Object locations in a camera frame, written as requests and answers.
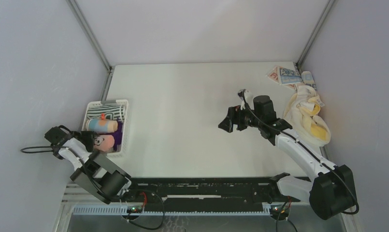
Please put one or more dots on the orange polka dot towel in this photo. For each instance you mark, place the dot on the orange polka dot towel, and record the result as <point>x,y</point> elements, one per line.
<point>102,123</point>

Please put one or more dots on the aluminium frame post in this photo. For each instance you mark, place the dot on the aluminium frame post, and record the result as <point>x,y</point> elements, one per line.
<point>83,23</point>
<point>315,32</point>

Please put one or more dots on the blue patterned towel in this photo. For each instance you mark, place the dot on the blue patterned towel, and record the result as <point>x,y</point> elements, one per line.
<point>290,78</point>

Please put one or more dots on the pink towel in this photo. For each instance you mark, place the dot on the pink towel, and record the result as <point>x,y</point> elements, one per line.
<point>104,143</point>

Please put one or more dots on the right aluminium frame post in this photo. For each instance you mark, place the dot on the right aluminium frame post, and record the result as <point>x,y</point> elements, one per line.
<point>315,32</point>

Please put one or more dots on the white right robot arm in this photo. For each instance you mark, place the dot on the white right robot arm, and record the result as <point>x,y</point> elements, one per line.
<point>330,189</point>

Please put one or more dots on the left aluminium frame post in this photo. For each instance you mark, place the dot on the left aluminium frame post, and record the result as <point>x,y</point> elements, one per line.
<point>83,23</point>

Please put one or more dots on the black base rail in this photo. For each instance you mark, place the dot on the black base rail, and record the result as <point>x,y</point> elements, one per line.
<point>203,195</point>

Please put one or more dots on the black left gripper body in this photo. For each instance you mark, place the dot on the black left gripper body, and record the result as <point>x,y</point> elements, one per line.
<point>87,138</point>

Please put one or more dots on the right base control board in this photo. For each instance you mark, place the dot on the right base control board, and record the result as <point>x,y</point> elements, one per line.
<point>277,210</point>

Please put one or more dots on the purple towel roll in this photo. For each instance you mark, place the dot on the purple towel roll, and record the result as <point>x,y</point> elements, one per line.
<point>118,136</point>

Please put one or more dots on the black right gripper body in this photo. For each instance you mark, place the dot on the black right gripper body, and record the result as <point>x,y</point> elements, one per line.
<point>236,117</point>

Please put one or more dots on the left base control board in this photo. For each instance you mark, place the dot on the left base control board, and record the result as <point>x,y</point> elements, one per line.
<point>134,209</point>

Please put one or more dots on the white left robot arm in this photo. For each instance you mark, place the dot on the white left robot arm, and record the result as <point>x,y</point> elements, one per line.
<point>93,171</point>

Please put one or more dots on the black white zebra towel roll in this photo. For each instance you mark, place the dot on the black white zebra towel roll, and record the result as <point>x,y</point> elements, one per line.
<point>114,112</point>

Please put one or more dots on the white yellow towel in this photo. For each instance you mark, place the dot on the white yellow towel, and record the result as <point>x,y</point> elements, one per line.
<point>302,113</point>

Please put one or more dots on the base control board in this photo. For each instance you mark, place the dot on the base control board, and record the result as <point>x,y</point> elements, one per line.
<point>277,210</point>
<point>134,209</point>

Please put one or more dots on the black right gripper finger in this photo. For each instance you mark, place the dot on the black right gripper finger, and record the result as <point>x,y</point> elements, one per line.
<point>229,125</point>
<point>234,113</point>

